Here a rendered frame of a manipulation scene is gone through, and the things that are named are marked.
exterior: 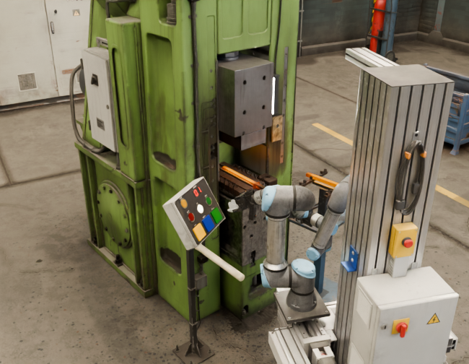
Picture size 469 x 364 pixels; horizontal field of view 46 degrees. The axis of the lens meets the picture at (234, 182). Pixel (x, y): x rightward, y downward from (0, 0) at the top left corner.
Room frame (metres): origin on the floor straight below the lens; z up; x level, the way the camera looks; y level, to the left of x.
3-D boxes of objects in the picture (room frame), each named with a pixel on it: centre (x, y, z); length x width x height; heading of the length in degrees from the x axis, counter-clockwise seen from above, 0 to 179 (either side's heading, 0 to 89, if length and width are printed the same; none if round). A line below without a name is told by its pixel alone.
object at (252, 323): (3.07, -0.15, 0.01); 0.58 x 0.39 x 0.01; 129
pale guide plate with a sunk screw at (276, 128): (3.41, -0.28, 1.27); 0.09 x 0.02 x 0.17; 129
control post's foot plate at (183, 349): (2.69, 0.26, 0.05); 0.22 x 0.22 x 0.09; 39
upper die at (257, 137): (3.27, 0.02, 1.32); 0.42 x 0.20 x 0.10; 39
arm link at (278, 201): (2.19, -0.20, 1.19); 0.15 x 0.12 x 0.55; 90
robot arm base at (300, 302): (2.18, -0.33, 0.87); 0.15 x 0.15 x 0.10
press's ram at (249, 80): (3.30, -0.02, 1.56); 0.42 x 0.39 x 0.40; 39
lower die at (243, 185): (3.27, 0.02, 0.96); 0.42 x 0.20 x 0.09; 39
